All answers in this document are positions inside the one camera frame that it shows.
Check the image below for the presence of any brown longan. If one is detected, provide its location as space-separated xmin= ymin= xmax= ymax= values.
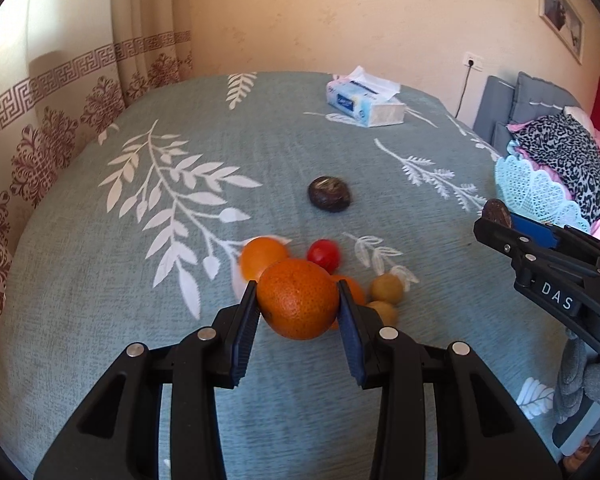
xmin=366 ymin=300 xmax=399 ymax=326
xmin=370 ymin=273 xmax=406 ymax=305

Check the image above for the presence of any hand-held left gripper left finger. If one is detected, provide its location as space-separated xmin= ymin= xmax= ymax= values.
xmin=34 ymin=280 xmax=262 ymax=480

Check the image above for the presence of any leopard print cloth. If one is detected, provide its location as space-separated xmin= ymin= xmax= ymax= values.
xmin=517 ymin=114 xmax=600 ymax=231

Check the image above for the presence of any light blue plastic basket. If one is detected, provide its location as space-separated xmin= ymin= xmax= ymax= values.
xmin=495 ymin=152 xmax=592 ymax=234

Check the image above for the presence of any framed wall picture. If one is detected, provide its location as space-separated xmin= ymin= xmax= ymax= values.
xmin=536 ymin=0 xmax=585 ymax=65

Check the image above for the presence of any red cherry tomato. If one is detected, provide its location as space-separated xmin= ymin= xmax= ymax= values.
xmin=307 ymin=240 xmax=342 ymax=270

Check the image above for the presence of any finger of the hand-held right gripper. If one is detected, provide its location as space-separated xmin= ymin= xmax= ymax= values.
xmin=473 ymin=217 xmax=600 ymax=277
xmin=510 ymin=212 xmax=600 ymax=262

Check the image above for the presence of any person's right forearm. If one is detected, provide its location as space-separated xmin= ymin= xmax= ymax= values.
xmin=550 ymin=335 xmax=600 ymax=413

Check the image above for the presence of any large orange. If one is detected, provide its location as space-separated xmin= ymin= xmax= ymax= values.
xmin=256 ymin=258 xmax=342 ymax=341

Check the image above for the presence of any grey cushioned chair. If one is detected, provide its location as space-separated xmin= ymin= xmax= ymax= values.
xmin=472 ymin=75 xmax=521 ymax=161

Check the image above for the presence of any beige patterned curtain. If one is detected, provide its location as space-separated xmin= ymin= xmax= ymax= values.
xmin=0 ymin=0 xmax=194 ymax=376

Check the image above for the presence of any grey cushion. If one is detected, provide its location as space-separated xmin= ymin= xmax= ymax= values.
xmin=516 ymin=71 xmax=581 ymax=113

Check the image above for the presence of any black power cable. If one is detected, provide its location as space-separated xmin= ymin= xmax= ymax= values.
xmin=452 ymin=67 xmax=473 ymax=119

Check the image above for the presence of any white tissue box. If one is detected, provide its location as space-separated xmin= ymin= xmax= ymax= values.
xmin=325 ymin=66 xmax=407 ymax=128

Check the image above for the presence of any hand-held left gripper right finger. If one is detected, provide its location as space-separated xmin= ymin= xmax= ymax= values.
xmin=336 ymin=279 xmax=563 ymax=480

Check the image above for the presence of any white pillow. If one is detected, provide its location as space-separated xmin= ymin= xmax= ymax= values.
xmin=562 ymin=105 xmax=594 ymax=127

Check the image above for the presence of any dark purple passion fruit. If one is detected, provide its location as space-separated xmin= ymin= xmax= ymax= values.
xmin=481 ymin=199 xmax=512 ymax=227
xmin=308 ymin=176 xmax=353 ymax=212

